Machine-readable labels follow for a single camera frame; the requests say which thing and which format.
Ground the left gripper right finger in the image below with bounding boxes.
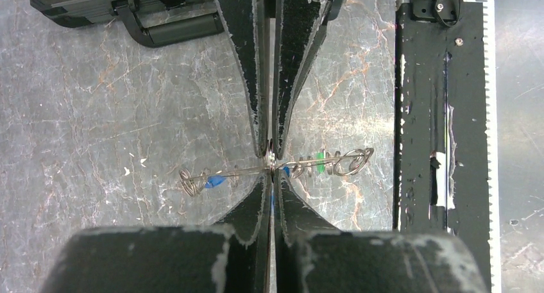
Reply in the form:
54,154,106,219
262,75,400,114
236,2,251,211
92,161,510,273
274,170,487,292

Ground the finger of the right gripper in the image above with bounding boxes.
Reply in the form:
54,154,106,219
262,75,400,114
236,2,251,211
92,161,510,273
215,0,270,158
272,0,346,160

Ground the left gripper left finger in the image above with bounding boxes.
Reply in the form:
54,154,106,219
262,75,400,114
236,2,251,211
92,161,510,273
42,172,272,292

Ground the black poker chip case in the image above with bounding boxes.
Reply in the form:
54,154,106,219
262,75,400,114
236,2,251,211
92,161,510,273
30,0,224,48

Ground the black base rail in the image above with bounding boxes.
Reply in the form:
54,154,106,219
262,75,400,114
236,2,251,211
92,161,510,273
393,0,492,283

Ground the small blue key tag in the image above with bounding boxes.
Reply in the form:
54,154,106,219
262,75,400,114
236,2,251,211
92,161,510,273
204,175,226,189

